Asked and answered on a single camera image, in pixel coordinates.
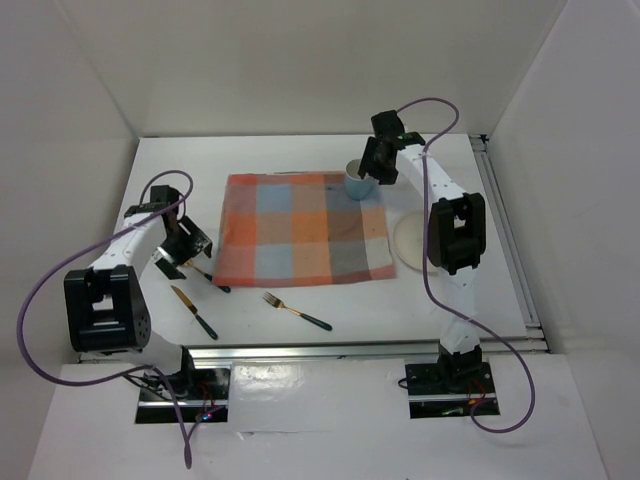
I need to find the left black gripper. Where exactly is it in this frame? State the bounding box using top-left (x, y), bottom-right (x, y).
top-left (149, 216), bottom-right (211, 280)

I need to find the light blue mug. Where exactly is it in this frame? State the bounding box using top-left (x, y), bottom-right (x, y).
top-left (344, 159), bottom-right (374, 201)

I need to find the cream ceramic plate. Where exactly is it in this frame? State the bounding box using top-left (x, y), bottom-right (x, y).
top-left (392, 210), bottom-right (424, 272)

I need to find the gold fork green handle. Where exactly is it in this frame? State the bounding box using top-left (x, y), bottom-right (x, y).
top-left (263, 292), bottom-right (333, 331)

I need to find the orange blue checkered cloth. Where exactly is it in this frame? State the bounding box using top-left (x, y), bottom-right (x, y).
top-left (213, 171), bottom-right (396, 288)

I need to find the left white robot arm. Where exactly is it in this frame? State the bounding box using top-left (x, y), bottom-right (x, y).
top-left (63, 185), bottom-right (213, 399)

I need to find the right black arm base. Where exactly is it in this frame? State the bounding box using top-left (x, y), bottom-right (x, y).
top-left (397, 362), bottom-right (500, 419)

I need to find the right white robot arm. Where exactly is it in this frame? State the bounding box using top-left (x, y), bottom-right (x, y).
top-left (358, 110), bottom-right (486, 393)

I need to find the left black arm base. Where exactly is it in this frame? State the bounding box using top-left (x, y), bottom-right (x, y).
top-left (126, 366), bottom-right (231, 425)

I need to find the gold spoon green handle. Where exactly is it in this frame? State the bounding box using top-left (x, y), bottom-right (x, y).
top-left (184, 260), bottom-right (231, 294)

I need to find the gold knife green handle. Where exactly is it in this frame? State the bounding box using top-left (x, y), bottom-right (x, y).
top-left (171, 285), bottom-right (219, 341)

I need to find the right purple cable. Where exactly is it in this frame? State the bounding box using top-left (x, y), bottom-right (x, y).
top-left (397, 97), bottom-right (536, 434)

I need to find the purple cable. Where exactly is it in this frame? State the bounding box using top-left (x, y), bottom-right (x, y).
top-left (17, 169), bottom-right (221, 470)
top-left (397, 97), bottom-right (536, 434)

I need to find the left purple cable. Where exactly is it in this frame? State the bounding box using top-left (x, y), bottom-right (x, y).
top-left (17, 169), bottom-right (221, 470)

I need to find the aluminium front rail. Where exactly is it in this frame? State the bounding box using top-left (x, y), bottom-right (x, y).
top-left (78, 330), bottom-right (549, 363)

